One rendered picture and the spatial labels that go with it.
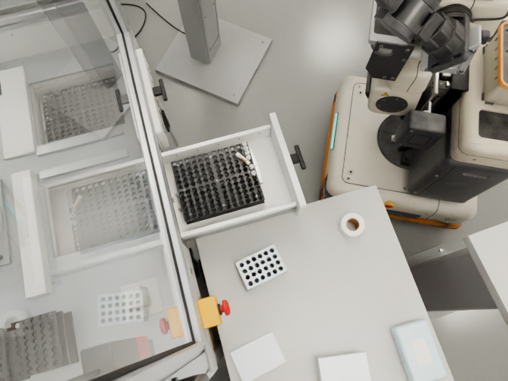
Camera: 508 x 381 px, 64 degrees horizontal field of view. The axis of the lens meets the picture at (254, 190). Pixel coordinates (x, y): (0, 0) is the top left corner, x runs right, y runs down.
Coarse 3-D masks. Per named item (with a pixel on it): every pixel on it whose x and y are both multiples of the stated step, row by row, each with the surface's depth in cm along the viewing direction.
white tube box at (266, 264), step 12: (264, 252) 118; (276, 252) 116; (240, 264) 117; (252, 264) 115; (264, 264) 115; (276, 264) 115; (252, 276) 117; (264, 276) 116; (276, 276) 114; (252, 288) 115
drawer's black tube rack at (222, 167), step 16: (240, 144) 115; (192, 160) 114; (208, 160) 116; (224, 160) 116; (240, 160) 117; (176, 176) 112; (192, 176) 112; (208, 176) 112; (224, 176) 112; (240, 176) 115; (192, 192) 111; (208, 192) 114; (224, 192) 114; (240, 192) 111; (192, 208) 113; (208, 208) 109; (224, 208) 109; (240, 208) 112
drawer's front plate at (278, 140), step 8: (272, 120) 114; (272, 128) 116; (272, 136) 120; (280, 136) 113; (280, 144) 112; (280, 152) 113; (288, 152) 111; (280, 160) 117; (288, 160) 110; (288, 168) 110; (288, 176) 112; (296, 176) 109; (288, 184) 115; (296, 184) 108; (296, 192) 108; (296, 200) 109; (304, 200) 107; (296, 208) 113; (304, 208) 108; (296, 216) 116
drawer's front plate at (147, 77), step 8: (144, 56) 125; (144, 64) 119; (144, 72) 119; (144, 80) 118; (152, 80) 128; (152, 96) 116; (152, 104) 115; (152, 112) 115; (160, 112) 126; (160, 120) 118; (160, 128) 113; (160, 136) 115; (168, 144) 121
